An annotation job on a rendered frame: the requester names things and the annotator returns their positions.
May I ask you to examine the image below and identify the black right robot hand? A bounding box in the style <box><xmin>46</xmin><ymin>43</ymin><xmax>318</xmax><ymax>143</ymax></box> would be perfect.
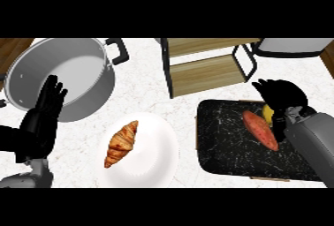
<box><xmin>250</xmin><ymin>78</ymin><xmax>318</xmax><ymax>143</ymax></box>

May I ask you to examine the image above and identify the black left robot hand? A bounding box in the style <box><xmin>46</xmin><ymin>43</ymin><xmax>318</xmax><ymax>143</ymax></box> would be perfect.
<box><xmin>0</xmin><ymin>74</ymin><xmax>69</xmax><ymax>163</ymax></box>

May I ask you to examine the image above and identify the yellow lemon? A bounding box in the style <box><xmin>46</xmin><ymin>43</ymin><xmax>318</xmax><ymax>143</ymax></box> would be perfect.
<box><xmin>261</xmin><ymin>104</ymin><xmax>275</xmax><ymax>125</ymax></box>

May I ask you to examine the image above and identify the black marble tray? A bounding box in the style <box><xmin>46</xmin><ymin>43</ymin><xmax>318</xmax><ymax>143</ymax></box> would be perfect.
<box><xmin>195</xmin><ymin>99</ymin><xmax>325</xmax><ymax>183</ymax></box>

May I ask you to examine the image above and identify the black wooden tiered shelf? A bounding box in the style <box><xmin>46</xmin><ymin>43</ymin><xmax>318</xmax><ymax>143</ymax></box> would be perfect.
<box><xmin>159</xmin><ymin>38</ymin><xmax>261</xmax><ymax>99</ymax></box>

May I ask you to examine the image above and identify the red sweet potato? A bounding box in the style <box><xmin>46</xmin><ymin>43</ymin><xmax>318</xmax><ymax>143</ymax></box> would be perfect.
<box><xmin>241</xmin><ymin>109</ymin><xmax>281</xmax><ymax>152</ymax></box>

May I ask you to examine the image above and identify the white appliance with black base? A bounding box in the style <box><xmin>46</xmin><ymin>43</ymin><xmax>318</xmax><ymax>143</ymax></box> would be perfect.
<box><xmin>251</xmin><ymin>38</ymin><xmax>334</xmax><ymax>59</ymax></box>

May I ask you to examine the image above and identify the large silver pot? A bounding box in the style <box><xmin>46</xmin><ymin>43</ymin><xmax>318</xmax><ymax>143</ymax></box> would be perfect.
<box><xmin>0</xmin><ymin>38</ymin><xmax>130</xmax><ymax>124</ymax></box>

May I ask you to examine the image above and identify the brown croissant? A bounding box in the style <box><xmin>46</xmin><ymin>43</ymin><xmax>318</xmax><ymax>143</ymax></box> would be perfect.
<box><xmin>103</xmin><ymin>119</ymin><xmax>139</xmax><ymax>170</ymax></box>

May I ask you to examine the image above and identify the white plate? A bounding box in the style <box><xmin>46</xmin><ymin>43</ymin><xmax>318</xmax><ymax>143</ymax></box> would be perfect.
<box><xmin>94</xmin><ymin>112</ymin><xmax>180</xmax><ymax>189</ymax></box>

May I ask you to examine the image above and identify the brown wooden cabinet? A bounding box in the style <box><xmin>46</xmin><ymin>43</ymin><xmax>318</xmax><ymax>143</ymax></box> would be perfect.
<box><xmin>0</xmin><ymin>38</ymin><xmax>35</xmax><ymax>89</ymax></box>

